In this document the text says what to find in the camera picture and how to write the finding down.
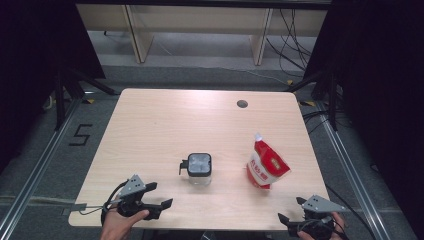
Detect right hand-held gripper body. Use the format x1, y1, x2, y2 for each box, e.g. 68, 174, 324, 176
287, 194, 348, 239

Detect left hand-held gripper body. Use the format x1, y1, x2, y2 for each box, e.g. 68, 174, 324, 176
116, 173, 163, 221

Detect glass jar with black lid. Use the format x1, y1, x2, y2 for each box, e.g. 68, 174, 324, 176
178, 152, 213, 187

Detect red and white pouch bag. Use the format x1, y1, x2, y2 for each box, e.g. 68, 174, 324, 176
246, 132, 292, 190

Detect person's right hand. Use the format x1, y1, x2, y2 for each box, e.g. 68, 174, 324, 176
297, 212, 348, 240

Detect person's left hand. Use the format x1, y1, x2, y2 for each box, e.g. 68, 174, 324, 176
99, 206, 150, 240

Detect grey tape strip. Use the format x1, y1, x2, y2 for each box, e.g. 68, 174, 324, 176
62, 203, 88, 216

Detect black metal stand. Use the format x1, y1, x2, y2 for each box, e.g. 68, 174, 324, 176
285, 70, 345, 132
54, 68, 118, 131

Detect black curtain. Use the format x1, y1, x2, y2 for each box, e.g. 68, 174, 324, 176
303, 0, 424, 236
0, 0, 106, 174

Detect light wooden shelf unit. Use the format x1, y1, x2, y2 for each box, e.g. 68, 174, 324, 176
75, 3, 329, 66

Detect black gripper wrist strap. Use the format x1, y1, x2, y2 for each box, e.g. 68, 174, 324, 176
100, 180, 129, 228

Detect black floor cable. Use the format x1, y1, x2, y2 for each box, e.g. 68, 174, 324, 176
325, 184, 378, 240

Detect thin grey wire loop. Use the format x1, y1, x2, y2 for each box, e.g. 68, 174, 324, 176
79, 203, 112, 216

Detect white floor cable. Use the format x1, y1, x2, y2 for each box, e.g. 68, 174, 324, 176
213, 65, 288, 85

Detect bundle of black cables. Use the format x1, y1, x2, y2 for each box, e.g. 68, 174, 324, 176
265, 8, 318, 78

